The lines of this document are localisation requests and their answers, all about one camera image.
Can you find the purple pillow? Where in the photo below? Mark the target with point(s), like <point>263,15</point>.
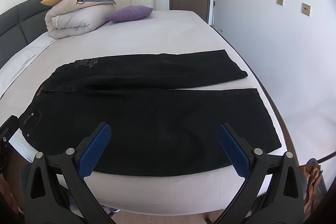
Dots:
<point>128,14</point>

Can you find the beige wall socket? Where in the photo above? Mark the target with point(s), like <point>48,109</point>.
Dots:
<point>306,9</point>
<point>280,0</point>

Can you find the white pillow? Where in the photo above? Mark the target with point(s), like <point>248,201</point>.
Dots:
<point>71,22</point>

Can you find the bed with white sheet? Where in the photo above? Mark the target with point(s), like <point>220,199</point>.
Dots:
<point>157,35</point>

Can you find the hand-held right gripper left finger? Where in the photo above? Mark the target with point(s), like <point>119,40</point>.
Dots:
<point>96,151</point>

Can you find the black pants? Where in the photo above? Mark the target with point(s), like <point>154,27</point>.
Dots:
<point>157,119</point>

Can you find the grey padded headboard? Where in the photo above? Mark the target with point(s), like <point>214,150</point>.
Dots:
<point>15,24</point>

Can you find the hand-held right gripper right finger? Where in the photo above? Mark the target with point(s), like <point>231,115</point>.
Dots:
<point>234,151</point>

